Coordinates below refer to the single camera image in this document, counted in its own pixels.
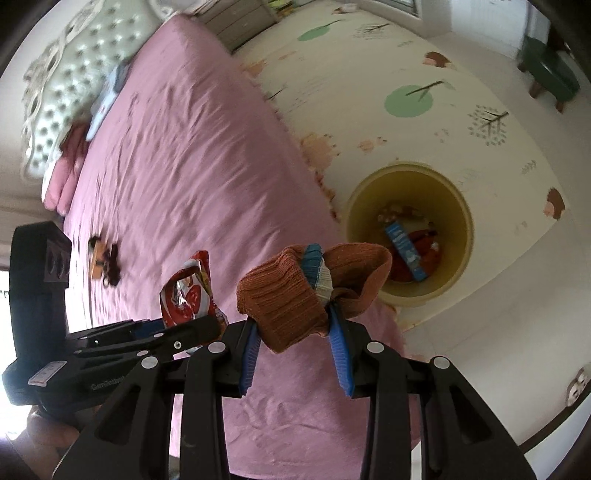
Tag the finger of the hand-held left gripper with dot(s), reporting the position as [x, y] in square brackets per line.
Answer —
[184, 337]
[124, 330]

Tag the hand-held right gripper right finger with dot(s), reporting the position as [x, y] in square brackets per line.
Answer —
[341, 360]

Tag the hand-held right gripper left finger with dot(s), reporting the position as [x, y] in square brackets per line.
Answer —
[247, 360]

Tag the red and white snack wrapper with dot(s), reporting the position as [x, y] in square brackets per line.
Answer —
[189, 290]

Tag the orange-brown knit sock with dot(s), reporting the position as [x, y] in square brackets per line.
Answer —
[286, 300]

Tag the blue cardboard box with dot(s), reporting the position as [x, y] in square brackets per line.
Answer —
[404, 244]

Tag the red cloth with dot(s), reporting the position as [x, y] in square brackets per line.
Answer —
[428, 242]

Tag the yellow trash bin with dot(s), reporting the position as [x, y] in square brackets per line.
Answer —
[415, 184]

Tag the person's left hand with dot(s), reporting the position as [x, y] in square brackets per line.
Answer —
[46, 434]

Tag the small brown toy object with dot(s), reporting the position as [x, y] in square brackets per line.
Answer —
[112, 270]

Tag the folded pink quilt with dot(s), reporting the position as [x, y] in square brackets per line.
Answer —
[67, 170]

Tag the pink bed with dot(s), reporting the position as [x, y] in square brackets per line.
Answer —
[184, 161]

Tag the folded light blue blanket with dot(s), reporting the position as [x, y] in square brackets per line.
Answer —
[108, 99]

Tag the green tufted headboard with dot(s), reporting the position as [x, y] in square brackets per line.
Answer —
[78, 60]

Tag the printed floor mat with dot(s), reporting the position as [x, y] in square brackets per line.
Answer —
[369, 69]

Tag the grey drawer cabinet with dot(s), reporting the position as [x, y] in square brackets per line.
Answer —
[240, 21]

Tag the green stool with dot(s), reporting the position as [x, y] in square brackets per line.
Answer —
[551, 74]

